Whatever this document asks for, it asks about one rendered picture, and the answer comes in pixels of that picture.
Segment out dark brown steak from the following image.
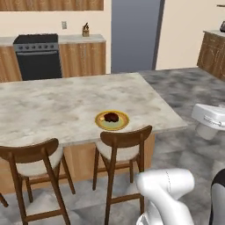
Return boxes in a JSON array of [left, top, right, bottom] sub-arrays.
[[103, 112, 120, 123]]

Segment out black and grey oven range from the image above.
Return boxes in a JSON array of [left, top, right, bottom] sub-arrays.
[[12, 33, 63, 81]]

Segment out wooden base cabinet run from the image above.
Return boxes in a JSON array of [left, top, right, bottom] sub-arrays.
[[57, 33, 107, 79], [0, 36, 24, 83]]

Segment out wooden knife block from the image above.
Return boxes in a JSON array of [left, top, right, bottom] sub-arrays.
[[82, 22, 91, 38]]

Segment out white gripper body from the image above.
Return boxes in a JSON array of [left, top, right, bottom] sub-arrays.
[[191, 103, 225, 132]]

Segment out wooden stool with cream seat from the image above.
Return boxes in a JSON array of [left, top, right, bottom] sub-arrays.
[[91, 125, 153, 225], [0, 138, 76, 225], [0, 192, 10, 208]]

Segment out yellow round plate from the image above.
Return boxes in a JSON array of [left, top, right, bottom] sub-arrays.
[[94, 110, 130, 132]]

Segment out wooden wall cabinets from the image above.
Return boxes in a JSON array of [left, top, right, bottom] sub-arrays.
[[0, 0, 105, 12]]

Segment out wooden island base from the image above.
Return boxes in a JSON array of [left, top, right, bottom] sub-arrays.
[[0, 133, 156, 195]]

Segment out dark wooden cabinet run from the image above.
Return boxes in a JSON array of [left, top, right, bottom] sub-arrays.
[[196, 29, 225, 82]]

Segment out grey tall door panel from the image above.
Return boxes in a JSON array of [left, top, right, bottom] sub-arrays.
[[111, 0, 165, 75]]

